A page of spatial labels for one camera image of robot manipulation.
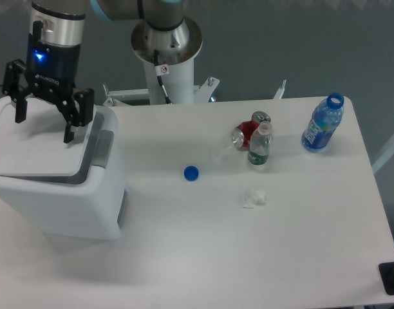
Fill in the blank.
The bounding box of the white trash can lid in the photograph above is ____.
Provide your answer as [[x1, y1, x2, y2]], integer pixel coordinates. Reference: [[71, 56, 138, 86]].
[[0, 97, 93, 177]]

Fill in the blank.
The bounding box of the black device at edge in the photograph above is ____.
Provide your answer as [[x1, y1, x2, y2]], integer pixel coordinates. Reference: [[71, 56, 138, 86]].
[[379, 262, 394, 295]]

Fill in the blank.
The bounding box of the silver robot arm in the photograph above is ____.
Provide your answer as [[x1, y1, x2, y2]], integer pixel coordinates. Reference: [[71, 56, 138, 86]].
[[2, 1, 192, 143]]

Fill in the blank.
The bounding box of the white trash can body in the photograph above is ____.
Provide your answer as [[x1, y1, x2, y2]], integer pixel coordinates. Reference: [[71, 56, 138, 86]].
[[0, 106, 128, 239]]

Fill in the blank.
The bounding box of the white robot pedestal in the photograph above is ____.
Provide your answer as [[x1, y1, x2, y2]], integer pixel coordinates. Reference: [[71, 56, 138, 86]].
[[131, 17, 203, 105]]

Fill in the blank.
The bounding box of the crushed red soda can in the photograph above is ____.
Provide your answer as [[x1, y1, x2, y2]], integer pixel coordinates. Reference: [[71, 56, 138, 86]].
[[230, 111, 271, 151]]

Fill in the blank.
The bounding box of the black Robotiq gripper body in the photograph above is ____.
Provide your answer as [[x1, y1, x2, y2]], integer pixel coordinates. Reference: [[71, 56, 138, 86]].
[[25, 20, 82, 106]]

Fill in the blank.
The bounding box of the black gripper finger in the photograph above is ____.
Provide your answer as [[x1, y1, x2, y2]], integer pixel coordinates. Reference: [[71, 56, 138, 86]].
[[55, 88, 95, 144], [2, 59, 29, 123]]

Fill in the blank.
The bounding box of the blue bottle cap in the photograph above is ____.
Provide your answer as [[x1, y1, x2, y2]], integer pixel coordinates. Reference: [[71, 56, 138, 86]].
[[183, 165, 200, 182]]

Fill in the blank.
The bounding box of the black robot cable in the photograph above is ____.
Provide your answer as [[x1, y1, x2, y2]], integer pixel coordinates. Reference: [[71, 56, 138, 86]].
[[136, 0, 174, 105]]

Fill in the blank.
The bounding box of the crumpled white tissue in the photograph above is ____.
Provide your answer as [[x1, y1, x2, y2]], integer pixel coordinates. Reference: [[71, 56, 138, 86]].
[[242, 189, 267, 209]]

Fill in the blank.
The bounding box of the blue plastic drink bottle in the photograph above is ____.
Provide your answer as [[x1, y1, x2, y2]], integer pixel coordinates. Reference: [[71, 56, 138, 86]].
[[301, 92, 344, 153]]

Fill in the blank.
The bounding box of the white furniture at right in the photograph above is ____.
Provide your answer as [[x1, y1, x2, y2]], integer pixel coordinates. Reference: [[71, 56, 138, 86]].
[[371, 133, 394, 174]]

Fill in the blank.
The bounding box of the clear green-label bottle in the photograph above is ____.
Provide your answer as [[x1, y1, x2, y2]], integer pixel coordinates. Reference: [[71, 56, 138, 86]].
[[248, 121, 272, 165]]

